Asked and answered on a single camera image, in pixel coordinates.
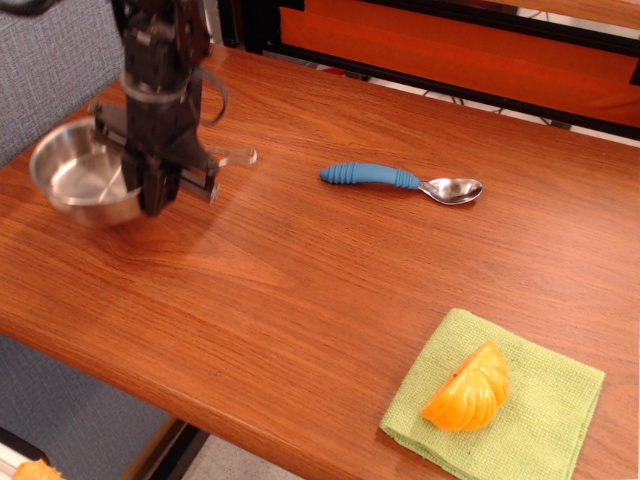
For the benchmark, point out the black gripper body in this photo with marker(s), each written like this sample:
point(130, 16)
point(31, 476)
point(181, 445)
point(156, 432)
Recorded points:
point(165, 134)

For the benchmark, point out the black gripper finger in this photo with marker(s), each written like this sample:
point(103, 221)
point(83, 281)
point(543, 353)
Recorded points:
point(133, 168)
point(162, 188)

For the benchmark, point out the silver steel pan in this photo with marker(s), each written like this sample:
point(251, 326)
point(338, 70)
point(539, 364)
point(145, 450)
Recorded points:
point(83, 180)

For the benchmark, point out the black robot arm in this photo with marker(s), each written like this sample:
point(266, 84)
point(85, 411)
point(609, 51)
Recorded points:
point(164, 44)

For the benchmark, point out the green folded cloth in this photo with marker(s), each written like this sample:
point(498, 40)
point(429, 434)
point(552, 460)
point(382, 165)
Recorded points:
point(539, 431)

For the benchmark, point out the wooden table leg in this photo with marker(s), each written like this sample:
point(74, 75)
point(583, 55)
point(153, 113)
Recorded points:
point(169, 453)

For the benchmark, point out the orange object at corner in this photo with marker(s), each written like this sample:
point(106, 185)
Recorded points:
point(36, 470)

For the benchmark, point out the orange plastic fruit slice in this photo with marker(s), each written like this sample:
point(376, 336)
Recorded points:
point(470, 398)

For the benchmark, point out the blue handled metal spoon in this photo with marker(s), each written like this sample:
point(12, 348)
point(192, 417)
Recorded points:
point(445, 191)

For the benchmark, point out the orange panel black frame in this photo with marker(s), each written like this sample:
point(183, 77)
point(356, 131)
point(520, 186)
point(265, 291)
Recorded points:
point(552, 59)

